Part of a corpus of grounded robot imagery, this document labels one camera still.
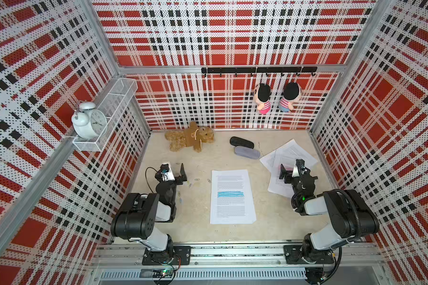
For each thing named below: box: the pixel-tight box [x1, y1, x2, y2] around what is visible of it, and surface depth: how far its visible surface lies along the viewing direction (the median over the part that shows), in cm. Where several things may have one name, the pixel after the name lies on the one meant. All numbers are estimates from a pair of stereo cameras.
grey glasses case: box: [234, 146, 261, 160], surface depth 109 cm
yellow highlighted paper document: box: [259, 138, 319, 170], surface depth 110 cm
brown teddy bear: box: [164, 121, 215, 153], surface depth 110 cm
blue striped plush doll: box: [278, 81, 302, 113], surface depth 100 cm
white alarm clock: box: [71, 100, 108, 139], surface depth 63 cm
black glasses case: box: [229, 136, 255, 150], surface depth 116 cm
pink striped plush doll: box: [253, 83, 272, 114], surface depth 98 cm
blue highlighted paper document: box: [209, 169, 257, 225], surface depth 93 cm
